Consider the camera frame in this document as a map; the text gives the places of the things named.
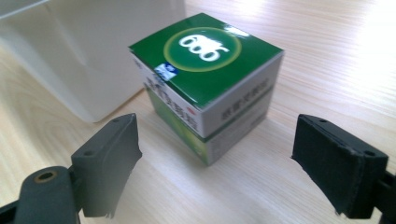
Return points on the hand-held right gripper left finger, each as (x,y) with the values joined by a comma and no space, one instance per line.
(102,174)

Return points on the green and white medicine box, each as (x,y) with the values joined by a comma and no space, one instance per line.
(205,90)

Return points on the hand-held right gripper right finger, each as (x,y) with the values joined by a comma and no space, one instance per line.
(339,169)

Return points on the white plastic container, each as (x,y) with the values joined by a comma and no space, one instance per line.
(84,53)

